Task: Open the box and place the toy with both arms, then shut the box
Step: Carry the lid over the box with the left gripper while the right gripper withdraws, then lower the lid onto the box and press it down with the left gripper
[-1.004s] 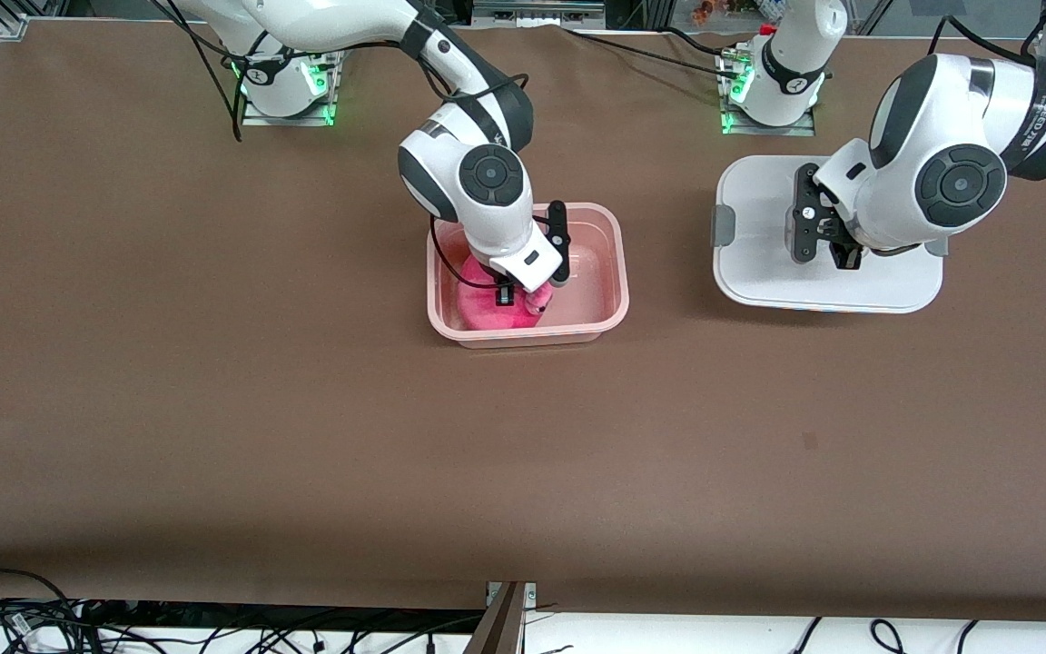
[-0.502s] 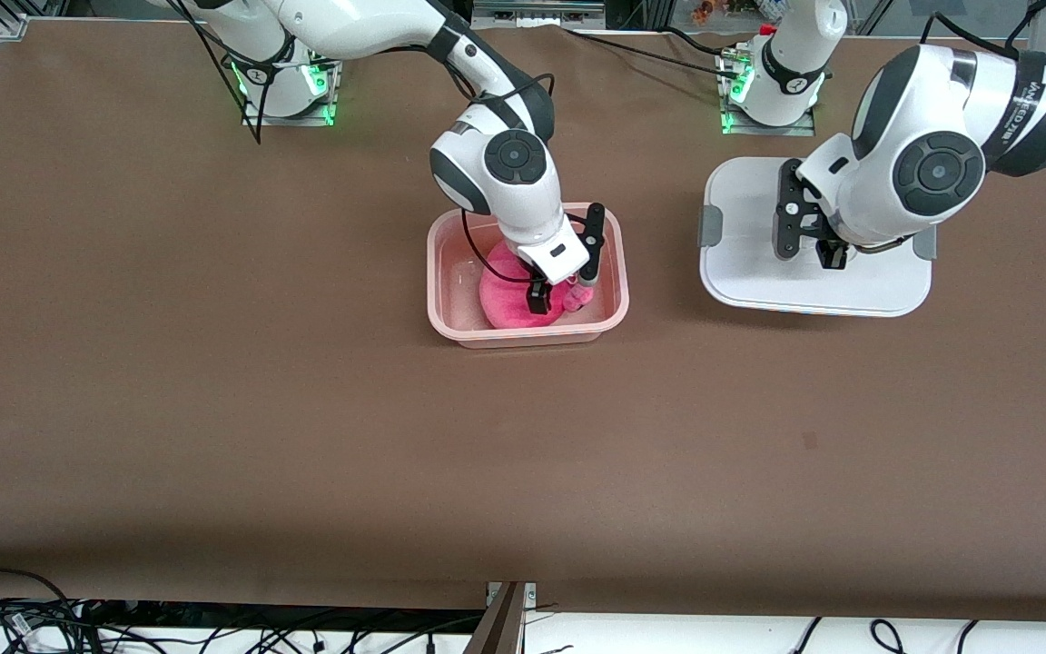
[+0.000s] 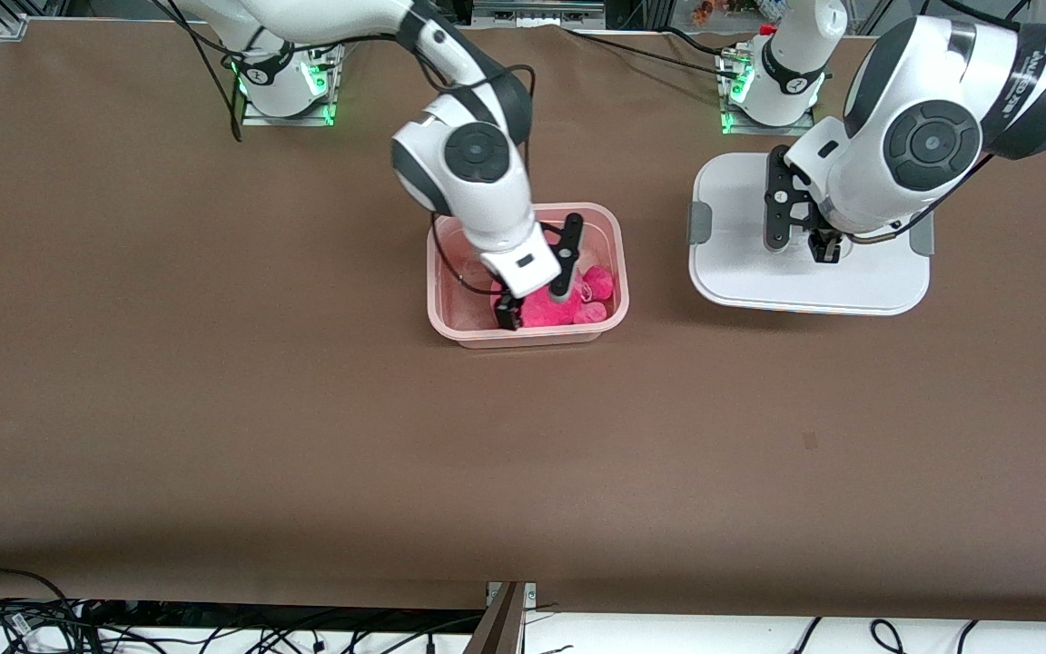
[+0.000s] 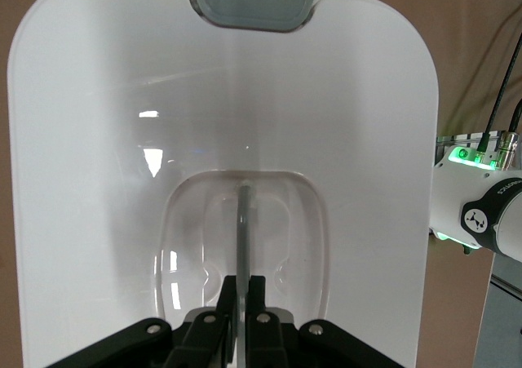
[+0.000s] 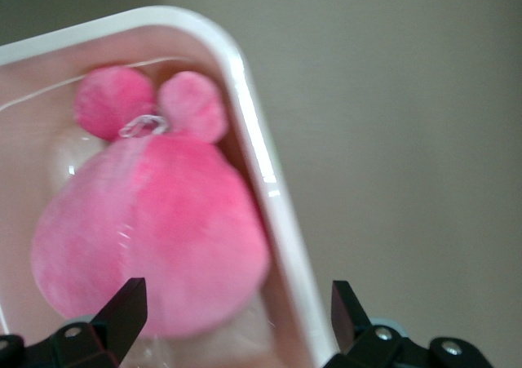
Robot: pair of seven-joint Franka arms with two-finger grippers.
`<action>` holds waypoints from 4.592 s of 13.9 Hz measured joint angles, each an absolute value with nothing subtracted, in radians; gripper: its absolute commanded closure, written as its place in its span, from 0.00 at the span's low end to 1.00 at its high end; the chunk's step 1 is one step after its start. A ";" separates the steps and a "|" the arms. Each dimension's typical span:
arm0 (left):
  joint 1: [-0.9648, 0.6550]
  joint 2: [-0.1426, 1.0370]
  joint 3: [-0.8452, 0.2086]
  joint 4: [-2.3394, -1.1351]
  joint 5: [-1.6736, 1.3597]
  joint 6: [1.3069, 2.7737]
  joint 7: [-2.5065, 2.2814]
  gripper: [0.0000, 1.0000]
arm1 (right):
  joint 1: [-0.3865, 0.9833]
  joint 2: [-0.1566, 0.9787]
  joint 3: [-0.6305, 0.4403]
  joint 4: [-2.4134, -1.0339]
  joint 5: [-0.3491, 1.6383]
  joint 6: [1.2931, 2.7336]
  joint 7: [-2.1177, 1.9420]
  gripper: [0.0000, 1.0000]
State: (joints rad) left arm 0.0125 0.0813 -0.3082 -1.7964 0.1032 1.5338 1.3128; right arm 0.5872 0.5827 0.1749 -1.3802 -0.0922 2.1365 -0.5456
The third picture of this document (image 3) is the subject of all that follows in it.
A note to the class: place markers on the pink plush toy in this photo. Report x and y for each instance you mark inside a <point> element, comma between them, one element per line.
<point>550,313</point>

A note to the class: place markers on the white box lid grey latches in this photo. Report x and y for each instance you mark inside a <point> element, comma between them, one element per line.
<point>759,282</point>

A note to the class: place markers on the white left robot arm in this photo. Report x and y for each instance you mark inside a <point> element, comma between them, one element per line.
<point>904,73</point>

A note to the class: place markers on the pink translucent plastic box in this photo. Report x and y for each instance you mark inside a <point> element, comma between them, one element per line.
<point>459,318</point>

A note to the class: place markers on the brown table cover sheet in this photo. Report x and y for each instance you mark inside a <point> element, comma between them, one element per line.
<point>523,472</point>

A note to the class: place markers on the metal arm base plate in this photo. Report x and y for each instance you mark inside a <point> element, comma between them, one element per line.
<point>255,116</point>
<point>800,130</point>

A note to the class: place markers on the metal frame rail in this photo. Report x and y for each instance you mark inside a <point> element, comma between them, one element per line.
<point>532,14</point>

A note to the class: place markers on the small metal bracket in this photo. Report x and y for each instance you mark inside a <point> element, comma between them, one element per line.
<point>530,592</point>

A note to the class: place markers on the brown post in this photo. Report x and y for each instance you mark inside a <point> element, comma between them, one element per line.
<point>496,631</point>

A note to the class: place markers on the aluminium frame profile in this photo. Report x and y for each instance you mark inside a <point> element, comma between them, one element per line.
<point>13,27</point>

